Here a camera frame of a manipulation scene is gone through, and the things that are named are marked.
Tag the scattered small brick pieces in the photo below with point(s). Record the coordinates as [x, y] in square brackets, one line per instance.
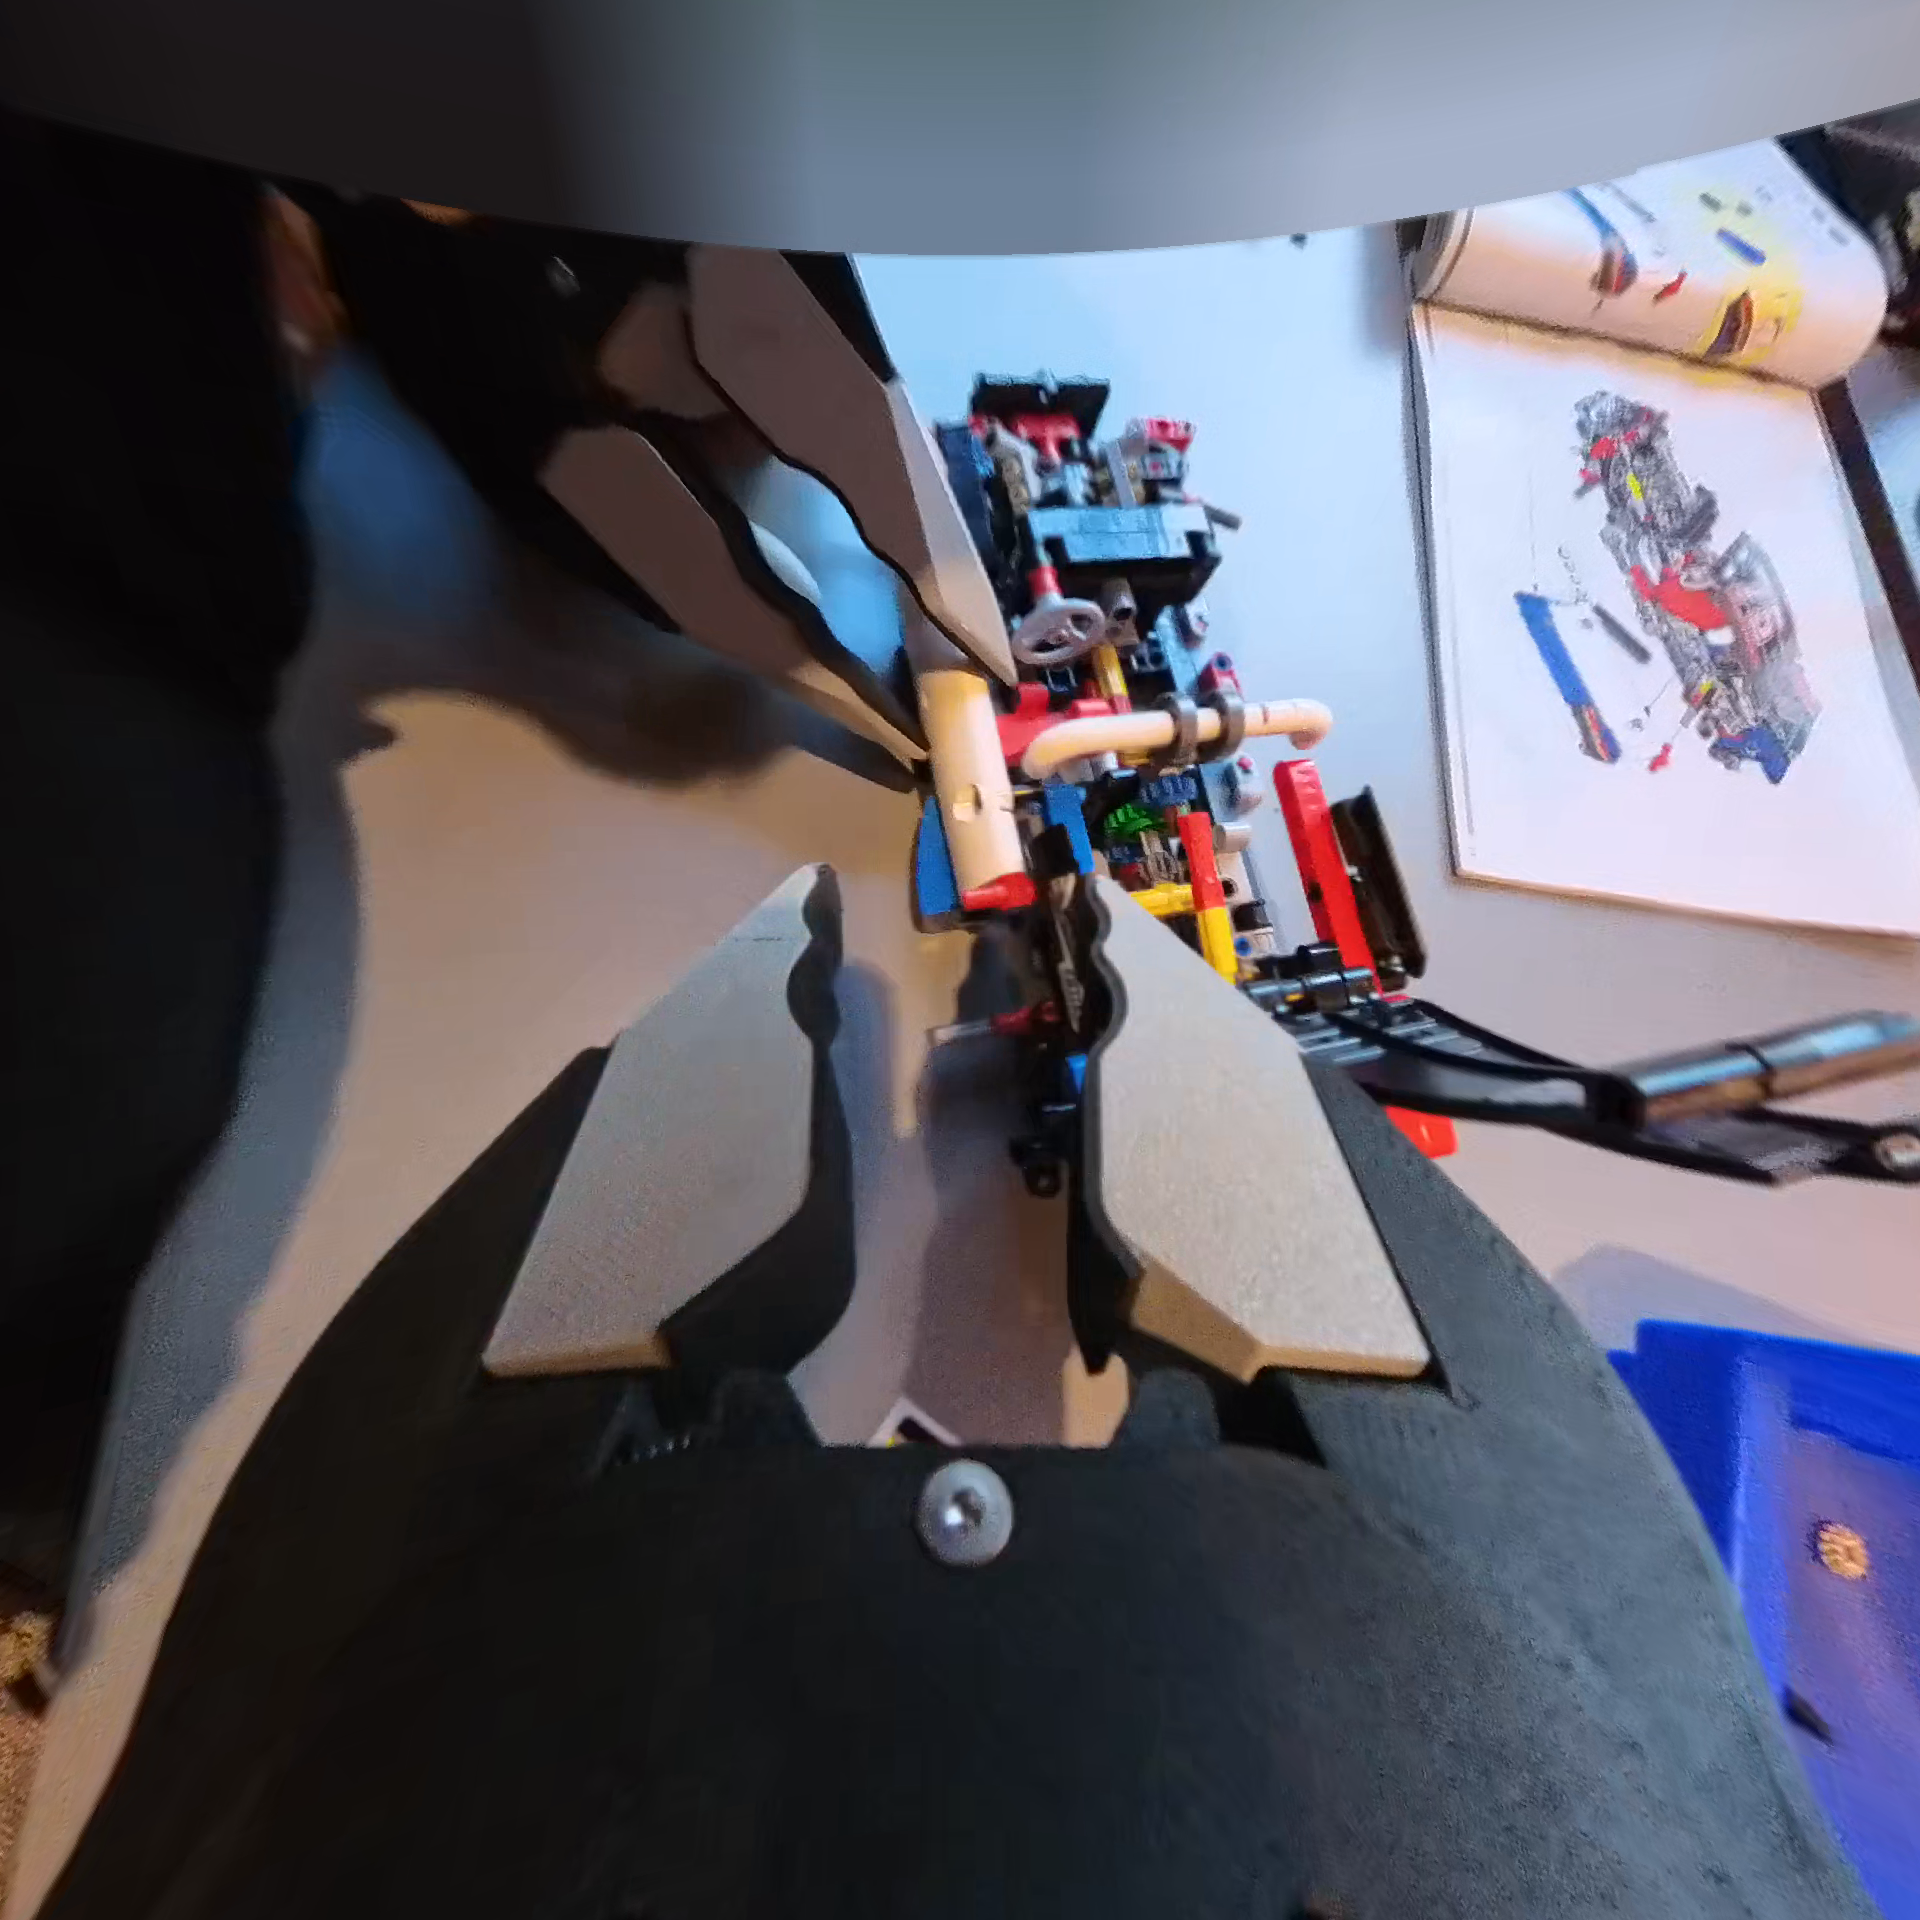
[1841, 1550]

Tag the white blue brick panel assembly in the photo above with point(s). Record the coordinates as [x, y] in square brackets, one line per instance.
[967, 751]

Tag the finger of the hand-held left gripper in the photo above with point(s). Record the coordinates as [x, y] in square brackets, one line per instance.
[661, 525]
[840, 406]

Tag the blue plastic bin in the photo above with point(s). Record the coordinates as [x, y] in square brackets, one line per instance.
[1695, 1426]

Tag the grey desk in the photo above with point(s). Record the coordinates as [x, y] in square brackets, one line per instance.
[524, 840]

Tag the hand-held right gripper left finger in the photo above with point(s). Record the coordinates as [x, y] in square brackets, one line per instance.
[675, 1186]

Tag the open instruction booklet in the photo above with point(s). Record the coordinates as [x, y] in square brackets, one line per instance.
[1723, 840]

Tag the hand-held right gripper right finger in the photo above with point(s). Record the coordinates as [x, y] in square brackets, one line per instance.
[1244, 1202]

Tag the toy brick vehicle model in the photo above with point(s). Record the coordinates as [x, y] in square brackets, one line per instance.
[1109, 540]

